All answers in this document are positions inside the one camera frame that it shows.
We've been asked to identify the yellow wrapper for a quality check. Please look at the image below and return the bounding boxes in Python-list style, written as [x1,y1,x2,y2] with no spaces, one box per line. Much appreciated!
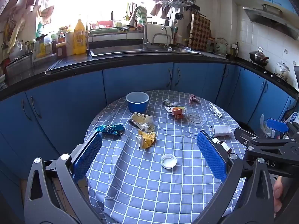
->
[136,129,156,149]

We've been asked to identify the brown jar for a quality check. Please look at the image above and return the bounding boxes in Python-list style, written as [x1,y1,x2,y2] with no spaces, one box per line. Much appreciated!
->
[56,42,66,57]

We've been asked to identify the grey trash can with liner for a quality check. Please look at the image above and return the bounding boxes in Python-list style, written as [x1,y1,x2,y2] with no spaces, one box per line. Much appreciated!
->
[260,113,278,139]

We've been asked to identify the checkered wooden cutting board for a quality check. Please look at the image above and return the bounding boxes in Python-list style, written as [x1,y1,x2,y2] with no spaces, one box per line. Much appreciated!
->
[188,13,212,52]

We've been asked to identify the tall steel faucet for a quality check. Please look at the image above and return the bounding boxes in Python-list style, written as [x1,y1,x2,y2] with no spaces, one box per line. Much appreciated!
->
[131,6,150,49]

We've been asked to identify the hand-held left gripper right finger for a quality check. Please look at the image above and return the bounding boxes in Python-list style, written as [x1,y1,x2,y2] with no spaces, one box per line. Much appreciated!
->
[197,131,276,224]

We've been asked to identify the small steel faucet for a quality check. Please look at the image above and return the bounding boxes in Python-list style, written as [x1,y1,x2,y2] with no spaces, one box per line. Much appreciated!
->
[152,27,171,48]

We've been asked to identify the black kitchen countertop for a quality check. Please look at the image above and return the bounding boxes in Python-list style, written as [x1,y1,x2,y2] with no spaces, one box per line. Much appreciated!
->
[0,49,299,102]

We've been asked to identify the steel kitchen sink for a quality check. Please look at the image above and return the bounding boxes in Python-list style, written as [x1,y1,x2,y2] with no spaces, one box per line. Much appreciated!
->
[89,45,201,59]

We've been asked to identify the small brown bottle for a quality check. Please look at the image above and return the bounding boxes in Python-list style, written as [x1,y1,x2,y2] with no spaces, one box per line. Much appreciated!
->
[212,137,232,154]

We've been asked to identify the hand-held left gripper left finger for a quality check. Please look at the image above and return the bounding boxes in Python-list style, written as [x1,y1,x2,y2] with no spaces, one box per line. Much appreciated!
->
[24,132,110,224]

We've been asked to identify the yellow plastic bottle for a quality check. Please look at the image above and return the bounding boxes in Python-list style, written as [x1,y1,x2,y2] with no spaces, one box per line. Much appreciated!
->
[74,19,88,55]

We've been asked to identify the pale yellow snack packet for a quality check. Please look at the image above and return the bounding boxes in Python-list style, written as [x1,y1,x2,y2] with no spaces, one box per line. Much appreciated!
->
[128,112,156,132]

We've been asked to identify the green drainer tray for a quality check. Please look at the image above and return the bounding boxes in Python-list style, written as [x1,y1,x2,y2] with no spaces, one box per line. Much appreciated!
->
[88,27,129,35]

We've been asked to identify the person's right hand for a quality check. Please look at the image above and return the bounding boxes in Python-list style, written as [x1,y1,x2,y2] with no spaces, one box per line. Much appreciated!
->
[273,177,284,213]

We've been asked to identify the black gas stove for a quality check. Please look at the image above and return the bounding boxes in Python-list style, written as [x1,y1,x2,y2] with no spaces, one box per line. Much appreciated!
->
[251,62,292,82]

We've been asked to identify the teal foil wrapper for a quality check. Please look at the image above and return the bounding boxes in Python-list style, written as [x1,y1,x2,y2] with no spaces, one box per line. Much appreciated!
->
[95,124,125,136]

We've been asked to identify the clear plastic lid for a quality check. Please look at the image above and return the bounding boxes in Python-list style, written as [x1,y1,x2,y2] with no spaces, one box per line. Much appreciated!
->
[187,112,207,126]

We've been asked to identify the pale green kettle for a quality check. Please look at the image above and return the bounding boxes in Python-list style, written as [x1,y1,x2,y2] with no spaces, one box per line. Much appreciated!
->
[215,37,230,55]

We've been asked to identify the dark oil bottle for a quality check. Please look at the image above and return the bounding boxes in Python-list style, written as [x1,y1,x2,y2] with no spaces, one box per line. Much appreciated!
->
[230,42,239,57]

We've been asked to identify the white striped wrapper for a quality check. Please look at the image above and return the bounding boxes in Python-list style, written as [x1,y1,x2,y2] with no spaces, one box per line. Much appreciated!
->
[208,103,222,117]

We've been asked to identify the white paper carton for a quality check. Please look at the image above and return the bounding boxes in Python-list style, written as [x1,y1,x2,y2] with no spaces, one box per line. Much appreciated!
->
[211,125,233,138]

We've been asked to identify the white ceramic pot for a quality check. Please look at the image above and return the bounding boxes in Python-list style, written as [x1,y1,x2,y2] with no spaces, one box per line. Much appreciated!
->
[275,62,290,80]

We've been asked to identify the steel range hood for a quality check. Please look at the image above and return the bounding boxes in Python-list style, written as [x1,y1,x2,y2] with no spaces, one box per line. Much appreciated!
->
[243,4,299,40]

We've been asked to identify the wok with lid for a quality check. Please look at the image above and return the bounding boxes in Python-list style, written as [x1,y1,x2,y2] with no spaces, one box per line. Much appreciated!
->
[249,47,269,67]

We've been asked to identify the white round lid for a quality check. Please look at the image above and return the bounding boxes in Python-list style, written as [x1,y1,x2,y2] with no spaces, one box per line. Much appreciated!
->
[161,154,177,168]

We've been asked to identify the green striped cloth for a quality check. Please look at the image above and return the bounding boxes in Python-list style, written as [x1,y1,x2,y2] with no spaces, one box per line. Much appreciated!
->
[137,7,147,26]

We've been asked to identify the blue plastic cup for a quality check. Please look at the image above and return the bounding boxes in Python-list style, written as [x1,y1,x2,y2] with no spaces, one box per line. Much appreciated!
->
[126,91,150,113]

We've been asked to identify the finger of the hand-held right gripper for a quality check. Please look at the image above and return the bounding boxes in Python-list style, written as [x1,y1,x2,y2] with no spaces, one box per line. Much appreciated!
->
[266,119,299,139]
[234,127,299,148]

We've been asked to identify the white plastic board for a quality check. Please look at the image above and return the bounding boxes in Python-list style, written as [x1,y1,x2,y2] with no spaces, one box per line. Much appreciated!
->
[147,23,173,45]

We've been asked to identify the blue kitchen base cabinets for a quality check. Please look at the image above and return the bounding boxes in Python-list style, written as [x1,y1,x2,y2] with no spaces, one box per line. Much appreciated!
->
[0,62,299,192]

